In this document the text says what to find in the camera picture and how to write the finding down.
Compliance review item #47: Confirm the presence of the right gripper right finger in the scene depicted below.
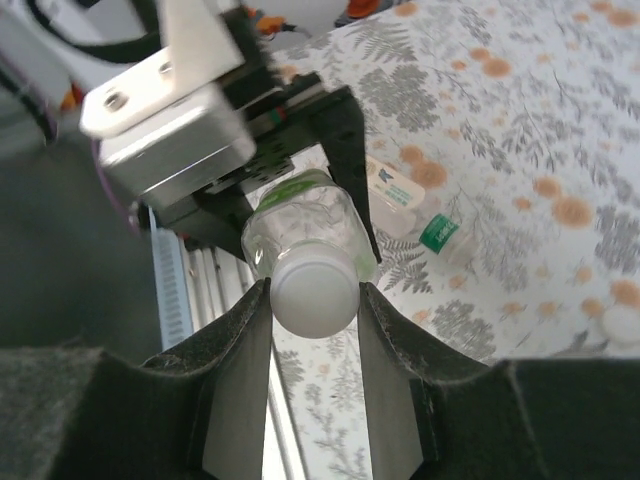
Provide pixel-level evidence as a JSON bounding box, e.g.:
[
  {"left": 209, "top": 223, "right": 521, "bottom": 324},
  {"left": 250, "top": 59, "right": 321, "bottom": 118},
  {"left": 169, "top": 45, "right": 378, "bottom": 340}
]
[{"left": 355, "top": 280, "right": 640, "bottom": 480}]

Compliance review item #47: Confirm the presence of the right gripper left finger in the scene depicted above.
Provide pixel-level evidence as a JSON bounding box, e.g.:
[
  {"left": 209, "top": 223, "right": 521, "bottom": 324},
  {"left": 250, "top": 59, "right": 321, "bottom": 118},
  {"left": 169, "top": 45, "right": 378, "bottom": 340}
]
[{"left": 0, "top": 278, "right": 275, "bottom": 480}]

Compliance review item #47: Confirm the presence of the cream floral label bottle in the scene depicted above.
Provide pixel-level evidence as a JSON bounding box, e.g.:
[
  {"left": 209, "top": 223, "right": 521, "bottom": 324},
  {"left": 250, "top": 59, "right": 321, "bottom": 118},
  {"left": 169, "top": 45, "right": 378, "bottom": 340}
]
[{"left": 366, "top": 153, "right": 475, "bottom": 267}]

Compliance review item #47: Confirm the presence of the green label plastic bottle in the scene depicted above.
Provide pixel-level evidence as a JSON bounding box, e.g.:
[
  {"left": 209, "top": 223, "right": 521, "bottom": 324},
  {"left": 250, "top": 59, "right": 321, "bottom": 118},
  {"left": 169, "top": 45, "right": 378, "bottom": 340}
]
[{"left": 240, "top": 168, "right": 380, "bottom": 281}]

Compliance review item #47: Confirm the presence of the floral tablecloth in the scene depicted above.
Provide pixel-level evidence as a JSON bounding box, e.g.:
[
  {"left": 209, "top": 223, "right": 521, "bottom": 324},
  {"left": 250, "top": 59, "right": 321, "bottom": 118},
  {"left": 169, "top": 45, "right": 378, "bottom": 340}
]
[{"left": 249, "top": 0, "right": 640, "bottom": 480}]

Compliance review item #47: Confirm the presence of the grey metal sheet panel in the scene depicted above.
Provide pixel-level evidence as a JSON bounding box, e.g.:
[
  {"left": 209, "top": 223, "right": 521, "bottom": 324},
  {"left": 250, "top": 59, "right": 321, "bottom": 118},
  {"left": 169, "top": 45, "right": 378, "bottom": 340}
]
[{"left": 0, "top": 144, "right": 166, "bottom": 351}]

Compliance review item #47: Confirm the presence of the aluminium front frame beam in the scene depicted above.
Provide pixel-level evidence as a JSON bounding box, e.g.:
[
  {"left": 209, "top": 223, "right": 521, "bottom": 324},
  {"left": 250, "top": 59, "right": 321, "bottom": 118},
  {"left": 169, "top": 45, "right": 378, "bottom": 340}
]
[{"left": 179, "top": 239, "right": 301, "bottom": 480}]

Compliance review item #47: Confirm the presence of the white slotted cable duct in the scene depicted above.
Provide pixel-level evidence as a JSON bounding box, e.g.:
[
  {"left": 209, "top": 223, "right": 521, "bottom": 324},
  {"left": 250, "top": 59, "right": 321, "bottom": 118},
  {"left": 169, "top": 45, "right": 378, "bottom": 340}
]
[{"left": 149, "top": 207, "right": 196, "bottom": 351}]

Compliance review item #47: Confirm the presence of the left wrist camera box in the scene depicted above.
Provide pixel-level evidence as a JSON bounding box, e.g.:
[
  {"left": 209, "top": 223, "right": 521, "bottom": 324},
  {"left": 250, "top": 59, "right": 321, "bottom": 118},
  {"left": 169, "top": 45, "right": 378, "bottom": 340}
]
[{"left": 78, "top": 0, "right": 257, "bottom": 201}]

